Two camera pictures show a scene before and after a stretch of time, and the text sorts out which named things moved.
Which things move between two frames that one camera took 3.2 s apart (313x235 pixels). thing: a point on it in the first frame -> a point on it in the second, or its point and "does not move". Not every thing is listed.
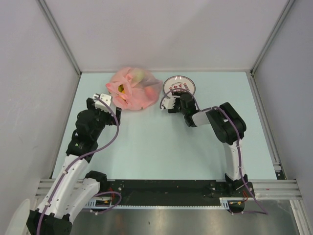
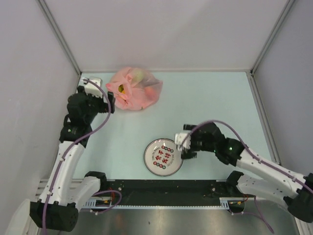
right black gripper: (174, 110) -> (186, 155)
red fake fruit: (151, 94) does not move
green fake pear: (139, 75) does not move
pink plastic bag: (134, 88) does not move
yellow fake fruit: (121, 88) does not move
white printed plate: (179, 82) -> (162, 157)
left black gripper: (91, 105) -> (104, 107)
